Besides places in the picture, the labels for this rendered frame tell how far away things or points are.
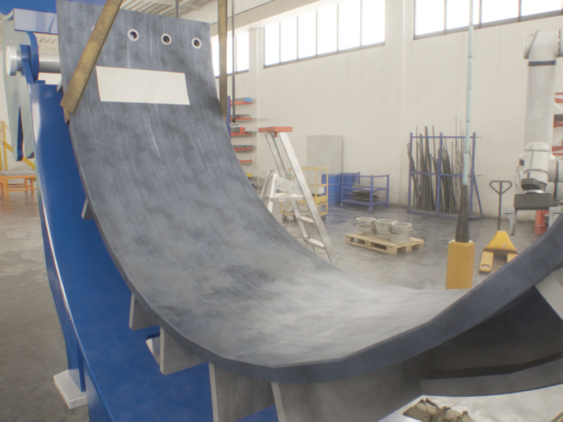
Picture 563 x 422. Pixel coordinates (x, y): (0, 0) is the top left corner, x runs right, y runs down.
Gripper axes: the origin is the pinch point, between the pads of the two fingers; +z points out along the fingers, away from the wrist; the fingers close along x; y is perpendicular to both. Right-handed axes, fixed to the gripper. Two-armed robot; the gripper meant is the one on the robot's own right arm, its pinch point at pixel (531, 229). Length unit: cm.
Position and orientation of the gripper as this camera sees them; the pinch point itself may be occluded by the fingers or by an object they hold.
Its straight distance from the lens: 187.0
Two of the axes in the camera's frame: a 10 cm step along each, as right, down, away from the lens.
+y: 6.8, 3.0, 6.7
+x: -7.1, 0.1, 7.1
